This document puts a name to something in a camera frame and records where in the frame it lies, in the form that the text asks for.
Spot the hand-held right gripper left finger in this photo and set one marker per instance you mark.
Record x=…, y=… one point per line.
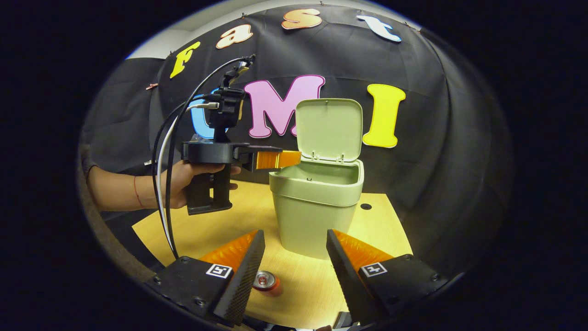
x=243, y=280

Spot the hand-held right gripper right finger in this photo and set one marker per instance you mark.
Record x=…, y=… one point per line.
x=347, y=280

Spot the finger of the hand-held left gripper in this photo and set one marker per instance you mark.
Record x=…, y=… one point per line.
x=275, y=159

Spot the red pop can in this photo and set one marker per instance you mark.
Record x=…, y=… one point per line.
x=266, y=281

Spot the green desktop garbage bin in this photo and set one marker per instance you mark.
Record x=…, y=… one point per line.
x=317, y=211

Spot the wooden desktop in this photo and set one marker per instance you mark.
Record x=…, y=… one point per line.
x=239, y=216

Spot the black backdrop cloth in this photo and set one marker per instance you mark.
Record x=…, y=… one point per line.
x=427, y=115

